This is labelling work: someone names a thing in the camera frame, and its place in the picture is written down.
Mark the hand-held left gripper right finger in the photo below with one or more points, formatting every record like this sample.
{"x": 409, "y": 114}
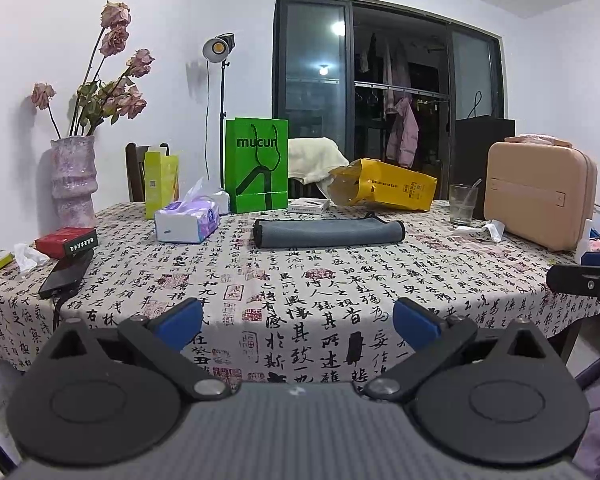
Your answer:
{"x": 416, "y": 323}

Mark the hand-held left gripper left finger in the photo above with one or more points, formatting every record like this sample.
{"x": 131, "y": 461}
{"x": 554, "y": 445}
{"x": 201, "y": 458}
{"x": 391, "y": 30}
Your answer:
{"x": 176, "y": 323}

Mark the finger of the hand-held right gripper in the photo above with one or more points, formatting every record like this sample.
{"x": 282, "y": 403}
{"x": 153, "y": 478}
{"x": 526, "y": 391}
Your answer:
{"x": 582, "y": 280}

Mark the grey zipper pouch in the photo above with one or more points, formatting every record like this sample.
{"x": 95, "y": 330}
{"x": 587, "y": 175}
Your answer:
{"x": 325, "y": 231}

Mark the beige hard suitcase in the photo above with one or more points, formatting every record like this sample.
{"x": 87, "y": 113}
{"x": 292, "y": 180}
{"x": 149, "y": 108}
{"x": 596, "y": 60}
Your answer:
{"x": 537, "y": 195}

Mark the purple white tissue pack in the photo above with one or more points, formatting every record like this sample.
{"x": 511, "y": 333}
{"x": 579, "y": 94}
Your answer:
{"x": 187, "y": 220}

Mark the crumpled white tissue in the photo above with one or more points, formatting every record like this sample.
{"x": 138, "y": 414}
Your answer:
{"x": 482, "y": 230}
{"x": 29, "y": 259}

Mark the black phone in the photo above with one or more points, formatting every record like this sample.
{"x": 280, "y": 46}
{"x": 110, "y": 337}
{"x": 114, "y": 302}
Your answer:
{"x": 66, "y": 276}

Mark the clear drinking glass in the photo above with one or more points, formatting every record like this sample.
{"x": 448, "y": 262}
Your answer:
{"x": 461, "y": 205}

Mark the white tissue box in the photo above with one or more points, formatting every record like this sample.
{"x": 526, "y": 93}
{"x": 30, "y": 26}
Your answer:
{"x": 222, "y": 201}

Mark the red black box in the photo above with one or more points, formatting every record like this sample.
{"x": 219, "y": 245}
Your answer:
{"x": 65, "y": 242}

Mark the small yellow-green bag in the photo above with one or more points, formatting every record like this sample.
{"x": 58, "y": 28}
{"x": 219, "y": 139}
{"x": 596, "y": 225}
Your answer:
{"x": 160, "y": 185}

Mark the yellow paper bag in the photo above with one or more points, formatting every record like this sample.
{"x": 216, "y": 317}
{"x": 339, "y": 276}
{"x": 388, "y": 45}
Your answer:
{"x": 385, "y": 187}

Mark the pink folded cloth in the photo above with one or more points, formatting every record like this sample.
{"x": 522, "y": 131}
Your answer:
{"x": 537, "y": 139}

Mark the dark wooden chair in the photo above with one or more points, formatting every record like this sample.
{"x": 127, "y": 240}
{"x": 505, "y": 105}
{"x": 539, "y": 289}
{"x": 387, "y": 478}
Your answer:
{"x": 134, "y": 170}

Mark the small white flat box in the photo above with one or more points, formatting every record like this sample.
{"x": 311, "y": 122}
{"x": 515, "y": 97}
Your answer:
{"x": 307, "y": 205}

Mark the pink ceramic vase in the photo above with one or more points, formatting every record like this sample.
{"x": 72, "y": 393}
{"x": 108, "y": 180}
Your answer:
{"x": 73, "y": 185}

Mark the green paper bag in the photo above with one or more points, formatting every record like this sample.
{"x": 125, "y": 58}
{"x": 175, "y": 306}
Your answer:
{"x": 256, "y": 170}

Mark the black speaker cabinet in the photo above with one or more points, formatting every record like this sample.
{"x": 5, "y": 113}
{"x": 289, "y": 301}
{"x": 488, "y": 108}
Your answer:
{"x": 480, "y": 140}

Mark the hanging pink jacket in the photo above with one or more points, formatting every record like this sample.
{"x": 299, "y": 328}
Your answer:
{"x": 404, "y": 132}

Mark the cream white cloth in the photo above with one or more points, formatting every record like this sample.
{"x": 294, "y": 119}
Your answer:
{"x": 312, "y": 157}

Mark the dried pink roses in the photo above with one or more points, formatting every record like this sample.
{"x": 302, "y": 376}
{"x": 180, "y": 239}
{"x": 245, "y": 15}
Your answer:
{"x": 111, "y": 90}

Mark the black framed sliding door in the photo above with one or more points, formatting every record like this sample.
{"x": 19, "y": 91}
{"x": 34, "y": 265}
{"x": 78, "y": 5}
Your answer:
{"x": 310, "y": 85}

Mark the studio lamp on stand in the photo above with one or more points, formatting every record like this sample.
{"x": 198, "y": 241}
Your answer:
{"x": 219, "y": 50}

